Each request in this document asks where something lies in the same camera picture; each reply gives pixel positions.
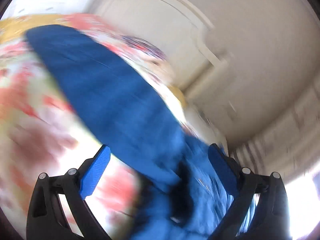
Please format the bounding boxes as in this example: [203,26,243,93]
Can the patterned striped curtain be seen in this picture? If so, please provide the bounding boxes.
[229,78,319,183]

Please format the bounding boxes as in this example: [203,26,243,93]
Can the blue quilted puffer jacket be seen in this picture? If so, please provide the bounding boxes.
[25,25,233,239]

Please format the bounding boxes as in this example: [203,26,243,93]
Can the floral bed sheet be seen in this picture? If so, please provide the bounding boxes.
[1,13,186,237]

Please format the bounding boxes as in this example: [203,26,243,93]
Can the white wooden headboard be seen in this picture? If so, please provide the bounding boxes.
[88,0,230,100]

